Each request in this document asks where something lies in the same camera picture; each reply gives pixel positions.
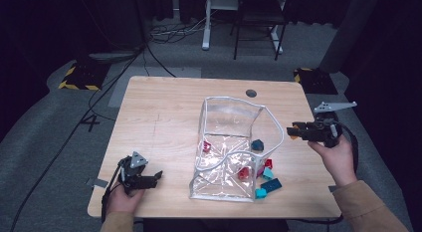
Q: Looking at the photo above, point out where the dark teal toy block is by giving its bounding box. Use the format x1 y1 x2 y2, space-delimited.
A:
250 138 265 152

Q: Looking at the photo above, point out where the grey column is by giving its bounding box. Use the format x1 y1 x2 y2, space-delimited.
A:
319 0 381 74

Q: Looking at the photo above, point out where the white desk frame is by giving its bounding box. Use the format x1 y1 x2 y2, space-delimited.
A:
202 0 285 56

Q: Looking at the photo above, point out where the clear plastic bag white trim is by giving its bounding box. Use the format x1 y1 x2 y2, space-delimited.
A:
188 96 286 203

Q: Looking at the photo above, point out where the long black floor cable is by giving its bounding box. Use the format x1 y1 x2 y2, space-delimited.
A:
9 42 148 232

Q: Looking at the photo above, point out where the grey floor plate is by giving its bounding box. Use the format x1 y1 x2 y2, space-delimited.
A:
89 51 142 63

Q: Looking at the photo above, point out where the orange toy block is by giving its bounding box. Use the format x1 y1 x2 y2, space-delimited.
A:
287 124 300 140

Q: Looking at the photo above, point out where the bundle of floor cables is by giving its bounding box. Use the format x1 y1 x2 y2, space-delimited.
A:
148 9 217 45

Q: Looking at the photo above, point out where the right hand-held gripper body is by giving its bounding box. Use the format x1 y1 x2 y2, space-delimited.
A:
307 101 358 149

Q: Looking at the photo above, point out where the black chair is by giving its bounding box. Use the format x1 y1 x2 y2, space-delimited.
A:
230 0 288 62

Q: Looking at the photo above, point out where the person's right hand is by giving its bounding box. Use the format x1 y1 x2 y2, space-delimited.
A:
308 135 357 188

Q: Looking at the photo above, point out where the person's left hand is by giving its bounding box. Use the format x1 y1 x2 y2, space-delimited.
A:
105 183 145 215

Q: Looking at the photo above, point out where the yellow black striped base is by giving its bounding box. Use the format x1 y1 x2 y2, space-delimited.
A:
293 68 338 96
58 61 110 92

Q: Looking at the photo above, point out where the dark blue flat toy block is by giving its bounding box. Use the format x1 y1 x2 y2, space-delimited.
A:
260 177 283 194

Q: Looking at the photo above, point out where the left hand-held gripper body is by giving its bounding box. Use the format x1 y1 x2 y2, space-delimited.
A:
117 151 148 196

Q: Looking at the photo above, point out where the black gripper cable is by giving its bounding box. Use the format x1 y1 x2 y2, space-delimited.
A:
292 121 360 225
101 158 125 223

